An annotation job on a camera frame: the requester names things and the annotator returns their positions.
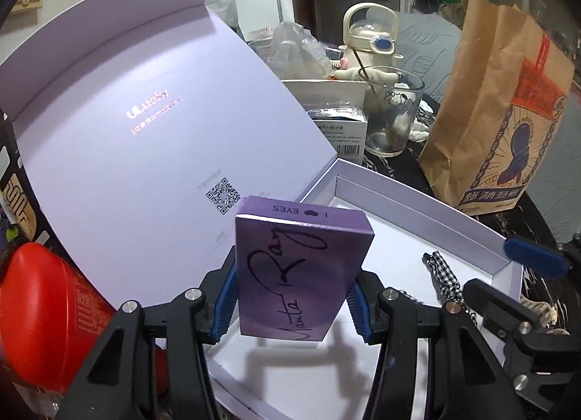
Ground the metal spoon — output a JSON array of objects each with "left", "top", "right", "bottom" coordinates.
[{"left": 352, "top": 50, "right": 395, "bottom": 144}]

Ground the small white barcode box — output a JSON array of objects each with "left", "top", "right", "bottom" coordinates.
[{"left": 306, "top": 104, "right": 368, "bottom": 166}]

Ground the black white gingham scrunchie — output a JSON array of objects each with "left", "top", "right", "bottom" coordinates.
[{"left": 423, "top": 251, "right": 464, "bottom": 303}]

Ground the cream water bottle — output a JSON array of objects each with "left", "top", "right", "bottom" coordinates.
[{"left": 338, "top": 2, "right": 405, "bottom": 85}]

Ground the lavender gift box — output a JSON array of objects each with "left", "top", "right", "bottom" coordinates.
[{"left": 0, "top": 0, "right": 525, "bottom": 420}]

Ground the small white plush charm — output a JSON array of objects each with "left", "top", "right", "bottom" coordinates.
[{"left": 338, "top": 57, "right": 400, "bottom": 85}]

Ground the clear glass cup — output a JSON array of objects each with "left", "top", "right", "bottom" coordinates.
[{"left": 363, "top": 66, "right": 426, "bottom": 158}]

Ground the black box with gold print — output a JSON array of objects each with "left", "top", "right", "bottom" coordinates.
[{"left": 0, "top": 118, "right": 46, "bottom": 243}]

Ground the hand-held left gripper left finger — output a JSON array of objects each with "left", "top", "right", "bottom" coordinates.
[{"left": 64, "top": 257, "right": 240, "bottom": 420}]

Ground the white cardboard box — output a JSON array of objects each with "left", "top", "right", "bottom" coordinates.
[{"left": 280, "top": 79, "right": 367, "bottom": 112}]

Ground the white rope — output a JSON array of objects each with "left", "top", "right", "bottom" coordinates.
[{"left": 522, "top": 295, "right": 559, "bottom": 325}]

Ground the clear plastic bag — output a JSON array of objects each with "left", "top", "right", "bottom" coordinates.
[{"left": 268, "top": 20, "right": 337, "bottom": 80}]

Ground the red round container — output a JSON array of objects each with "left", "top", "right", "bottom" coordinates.
[{"left": 0, "top": 242, "right": 168, "bottom": 396}]

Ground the brown printed paper bag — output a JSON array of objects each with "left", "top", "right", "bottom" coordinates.
[{"left": 418, "top": 0, "right": 575, "bottom": 212}]

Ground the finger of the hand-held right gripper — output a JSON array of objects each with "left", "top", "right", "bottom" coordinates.
[
  {"left": 463, "top": 278, "right": 581, "bottom": 398},
  {"left": 504, "top": 236, "right": 581, "bottom": 278}
]

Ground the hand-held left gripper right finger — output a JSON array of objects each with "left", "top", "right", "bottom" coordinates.
[{"left": 346, "top": 270, "right": 523, "bottom": 420}]

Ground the purple cosmetic box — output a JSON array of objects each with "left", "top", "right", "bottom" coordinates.
[{"left": 233, "top": 195, "right": 375, "bottom": 343}]

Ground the grey leaf-pattern chair cover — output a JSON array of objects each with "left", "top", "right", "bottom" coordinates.
[{"left": 399, "top": 16, "right": 468, "bottom": 103}]

